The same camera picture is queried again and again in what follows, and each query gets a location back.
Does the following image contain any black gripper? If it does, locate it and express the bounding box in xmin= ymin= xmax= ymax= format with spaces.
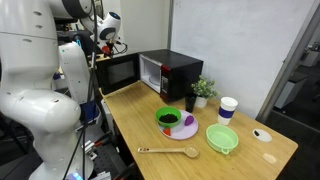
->
xmin=99 ymin=39 xmax=118 ymax=57

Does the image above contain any glass microwave turntable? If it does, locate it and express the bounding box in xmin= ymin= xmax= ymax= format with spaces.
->
xmin=148 ymin=73 xmax=163 ymax=87

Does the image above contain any black microwave oven body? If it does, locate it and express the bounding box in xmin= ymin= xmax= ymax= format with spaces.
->
xmin=138 ymin=49 xmax=204 ymax=104

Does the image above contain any blue block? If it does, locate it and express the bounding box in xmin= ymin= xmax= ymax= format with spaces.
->
xmin=79 ymin=99 xmax=98 ymax=122

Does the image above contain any green plastic bowl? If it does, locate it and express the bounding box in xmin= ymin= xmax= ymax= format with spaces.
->
xmin=154 ymin=106 xmax=183 ymax=129

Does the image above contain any black beans heap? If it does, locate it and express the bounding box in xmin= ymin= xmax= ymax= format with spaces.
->
xmin=158 ymin=113 xmax=179 ymax=124

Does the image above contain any black plastic cup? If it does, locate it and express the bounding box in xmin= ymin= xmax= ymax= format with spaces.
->
xmin=184 ymin=92 xmax=198 ymax=113

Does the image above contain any small potted green plant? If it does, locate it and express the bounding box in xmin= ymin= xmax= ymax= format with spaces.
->
xmin=190 ymin=75 xmax=220 ymax=109

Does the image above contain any purple toy grape bunch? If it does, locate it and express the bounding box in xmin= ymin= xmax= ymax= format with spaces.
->
xmin=184 ymin=114 xmax=195 ymax=127

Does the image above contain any pale lavender round plate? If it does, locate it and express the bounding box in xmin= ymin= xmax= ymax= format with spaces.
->
xmin=157 ymin=109 xmax=200 ymax=141

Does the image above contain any black optical breadboard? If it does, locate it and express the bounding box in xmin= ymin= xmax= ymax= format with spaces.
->
xmin=89 ymin=143 xmax=136 ymax=180

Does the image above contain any white cup with blue band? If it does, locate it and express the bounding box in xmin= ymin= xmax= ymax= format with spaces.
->
xmin=217 ymin=96 xmax=239 ymax=126

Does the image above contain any mint green colander bowl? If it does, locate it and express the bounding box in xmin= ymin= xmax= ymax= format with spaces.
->
xmin=205 ymin=123 xmax=240 ymax=155

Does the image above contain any small white round disc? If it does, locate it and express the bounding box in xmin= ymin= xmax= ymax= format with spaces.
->
xmin=252 ymin=128 xmax=273 ymax=143

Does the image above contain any grey cabinet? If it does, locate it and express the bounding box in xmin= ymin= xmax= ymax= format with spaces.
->
xmin=274 ymin=71 xmax=309 ymax=110

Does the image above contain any grey wall trim strip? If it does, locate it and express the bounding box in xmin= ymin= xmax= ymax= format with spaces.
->
xmin=167 ymin=0 xmax=175 ymax=51

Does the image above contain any red handled tool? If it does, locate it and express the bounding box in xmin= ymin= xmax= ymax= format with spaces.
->
xmin=92 ymin=138 xmax=112 ymax=148

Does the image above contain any silver aluminium bracket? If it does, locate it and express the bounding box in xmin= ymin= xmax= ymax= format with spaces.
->
xmin=82 ymin=139 xmax=98 ymax=162

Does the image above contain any grey metal door frame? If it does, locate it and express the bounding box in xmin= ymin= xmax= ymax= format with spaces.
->
xmin=254 ymin=0 xmax=320 ymax=124

